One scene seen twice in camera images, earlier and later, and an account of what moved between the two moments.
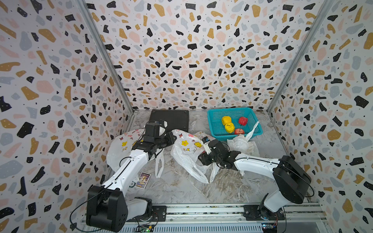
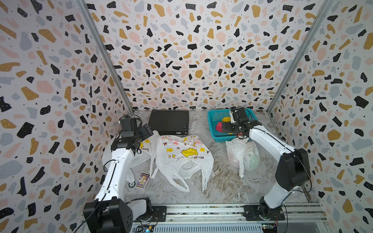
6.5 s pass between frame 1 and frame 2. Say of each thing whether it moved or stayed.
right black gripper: moved
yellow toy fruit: stayed
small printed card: stayed
